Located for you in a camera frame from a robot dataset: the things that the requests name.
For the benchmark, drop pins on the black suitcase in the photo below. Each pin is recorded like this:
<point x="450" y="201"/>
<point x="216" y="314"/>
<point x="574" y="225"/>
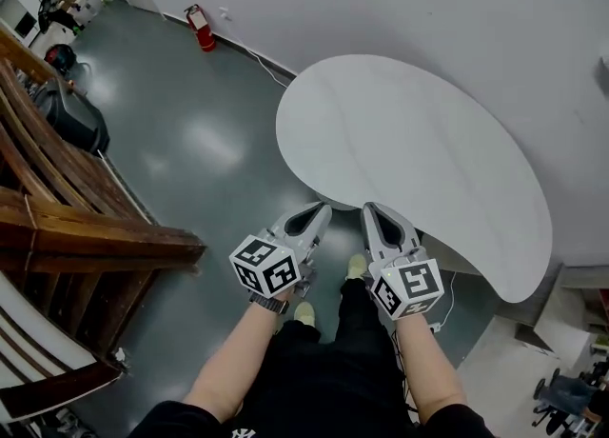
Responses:
<point x="76" y="117"/>

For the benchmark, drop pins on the white power adapter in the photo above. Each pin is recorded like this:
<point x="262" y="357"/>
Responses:
<point x="436" y="328"/>

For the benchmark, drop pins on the black wristwatch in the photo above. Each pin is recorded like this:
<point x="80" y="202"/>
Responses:
<point x="269" y="304"/>

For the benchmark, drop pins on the person's right pale shoe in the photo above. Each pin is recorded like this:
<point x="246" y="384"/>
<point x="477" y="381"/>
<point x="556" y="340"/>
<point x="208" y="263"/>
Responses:
<point x="356" y="267"/>

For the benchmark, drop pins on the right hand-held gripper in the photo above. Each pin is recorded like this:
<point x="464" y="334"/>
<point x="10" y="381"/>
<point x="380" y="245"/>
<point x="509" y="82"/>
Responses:
<point x="409" y="284"/>

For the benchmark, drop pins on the white curved desk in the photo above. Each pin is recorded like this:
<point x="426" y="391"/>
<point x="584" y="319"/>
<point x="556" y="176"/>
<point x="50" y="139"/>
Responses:
<point x="418" y="150"/>

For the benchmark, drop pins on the red fire extinguisher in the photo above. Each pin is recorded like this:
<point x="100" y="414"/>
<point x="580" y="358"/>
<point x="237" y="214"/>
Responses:
<point x="202" y="29"/>

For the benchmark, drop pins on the black logo shirt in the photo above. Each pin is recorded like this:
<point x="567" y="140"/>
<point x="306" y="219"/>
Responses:
<point x="166" y="424"/>

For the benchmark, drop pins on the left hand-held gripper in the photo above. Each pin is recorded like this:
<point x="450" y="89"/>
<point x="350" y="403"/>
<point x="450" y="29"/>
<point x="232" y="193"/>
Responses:
<point x="266" y="264"/>

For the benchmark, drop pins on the black trousers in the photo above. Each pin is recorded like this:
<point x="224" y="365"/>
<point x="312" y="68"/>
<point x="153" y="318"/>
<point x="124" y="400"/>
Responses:
<point x="333" y="369"/>

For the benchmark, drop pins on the person's left forearm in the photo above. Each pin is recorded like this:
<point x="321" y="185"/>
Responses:
<point x="233" y="360"/>

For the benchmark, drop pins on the person's left pale shoe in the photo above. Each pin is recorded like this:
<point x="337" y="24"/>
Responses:
<point x="305" y="314"/>

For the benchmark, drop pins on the person's right forearm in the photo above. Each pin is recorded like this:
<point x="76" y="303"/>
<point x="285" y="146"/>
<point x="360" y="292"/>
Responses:
<point x="430" y="369"/>

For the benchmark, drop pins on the black office chair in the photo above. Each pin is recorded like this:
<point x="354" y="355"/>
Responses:
<point x="542" y="403"/>

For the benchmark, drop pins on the grey shelf unit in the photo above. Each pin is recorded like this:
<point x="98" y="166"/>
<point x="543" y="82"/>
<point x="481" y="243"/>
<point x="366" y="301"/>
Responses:
<point x="571" y="298"/>

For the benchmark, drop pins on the person's pale shoe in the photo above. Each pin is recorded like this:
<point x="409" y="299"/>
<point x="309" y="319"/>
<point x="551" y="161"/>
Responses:
<point x="356" y="267"/>
<point x="305" y="314"/>

